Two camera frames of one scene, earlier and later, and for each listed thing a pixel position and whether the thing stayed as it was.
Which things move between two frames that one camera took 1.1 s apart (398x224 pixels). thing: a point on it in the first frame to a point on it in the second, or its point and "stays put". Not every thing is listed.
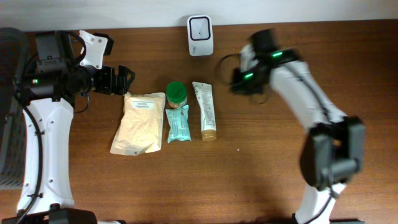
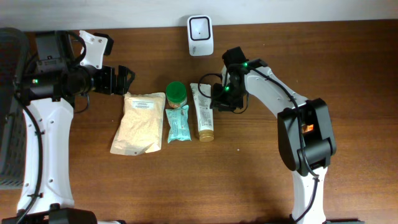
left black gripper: x=107 y=86 stays put
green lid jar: x=176 y=94 stays put
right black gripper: x=238 y=86 to x=222 y=101
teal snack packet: x=179 y=124 stays put
